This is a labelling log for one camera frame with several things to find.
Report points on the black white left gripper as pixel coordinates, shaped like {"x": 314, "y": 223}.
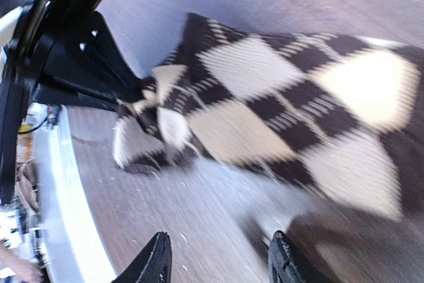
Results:
{"x": 61, "y": 53}

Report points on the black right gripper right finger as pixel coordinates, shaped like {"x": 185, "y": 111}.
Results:
{"x": 286, "y": 264}

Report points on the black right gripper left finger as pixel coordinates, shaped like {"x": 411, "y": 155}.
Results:
{"x": 153, "y": 264}

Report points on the beige brown argyle sock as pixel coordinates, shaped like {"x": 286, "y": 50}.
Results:
{"x": 334, "y": 114}

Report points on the person in striped shirt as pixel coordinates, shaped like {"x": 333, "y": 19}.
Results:
{"x": 26, "y": 270}

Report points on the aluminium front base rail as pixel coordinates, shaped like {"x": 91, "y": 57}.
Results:
{"x": 73, "y": 247}

